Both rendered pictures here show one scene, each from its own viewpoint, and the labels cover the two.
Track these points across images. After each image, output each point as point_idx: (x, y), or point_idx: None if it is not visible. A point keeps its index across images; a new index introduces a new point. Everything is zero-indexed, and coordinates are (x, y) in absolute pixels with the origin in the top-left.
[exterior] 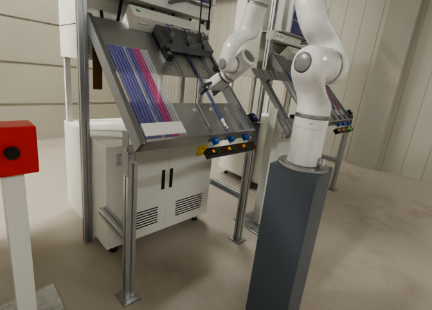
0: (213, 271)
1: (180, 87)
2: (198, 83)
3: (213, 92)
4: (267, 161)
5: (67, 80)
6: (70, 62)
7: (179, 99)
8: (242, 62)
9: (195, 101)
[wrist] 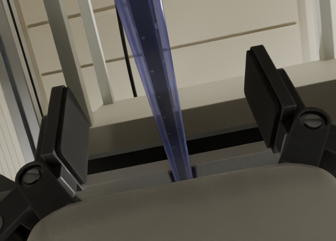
0: None
1: (78, 68)
2: (36, 108)
3: (77, 117)
4: None
5: (327, 12)
6: (323, 50)
7: (68, 27)
8: None
9: (16, 30)
